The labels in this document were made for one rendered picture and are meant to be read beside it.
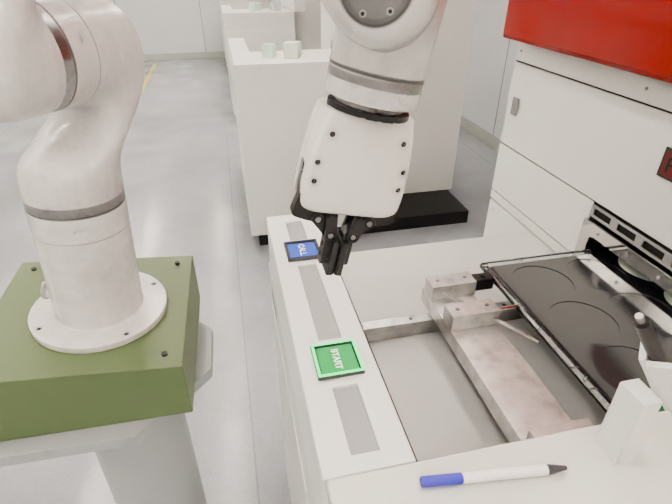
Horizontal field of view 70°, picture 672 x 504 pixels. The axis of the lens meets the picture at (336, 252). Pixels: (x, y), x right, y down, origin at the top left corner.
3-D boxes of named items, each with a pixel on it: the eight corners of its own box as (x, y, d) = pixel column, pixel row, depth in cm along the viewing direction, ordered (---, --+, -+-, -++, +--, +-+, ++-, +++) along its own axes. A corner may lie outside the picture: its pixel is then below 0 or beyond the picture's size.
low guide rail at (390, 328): (596, 299, 92) (601, 286, 90) (603, 306, 90) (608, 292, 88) (342, 338, 82) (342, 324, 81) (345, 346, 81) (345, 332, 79)
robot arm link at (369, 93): (409, 69, 46) (400, 101, 48) (320, 52, 44) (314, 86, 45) (444, 89, 39) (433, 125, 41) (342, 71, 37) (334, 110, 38)
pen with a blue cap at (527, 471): (565, 459, 45) (419, 473, 44) (570, 469, 44) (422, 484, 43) (562, 466, 46) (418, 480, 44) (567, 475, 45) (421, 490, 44)
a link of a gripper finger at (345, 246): (369, 208, 50) (355, 262, 53) (340, 205, 49) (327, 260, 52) (378, 222, 48) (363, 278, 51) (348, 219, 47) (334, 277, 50)
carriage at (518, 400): (461, 294, 88) (464, 281, 87) (593, 471, 58) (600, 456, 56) (420, 300, 87) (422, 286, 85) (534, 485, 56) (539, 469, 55)
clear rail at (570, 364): (484, 266, 89) (485, 260, 88) (633, 434, 58) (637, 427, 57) (477, 267, 89) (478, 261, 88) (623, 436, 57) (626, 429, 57)
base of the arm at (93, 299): (0, 349, 64) (-48, 229, 55) (67, 270, 80) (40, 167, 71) (143, 357, 65) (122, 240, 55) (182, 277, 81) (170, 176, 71)
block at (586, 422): (582, 432, 59) (588, 416, 57) (600, 456, 56) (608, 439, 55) (523, 444, 58) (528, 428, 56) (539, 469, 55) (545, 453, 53)
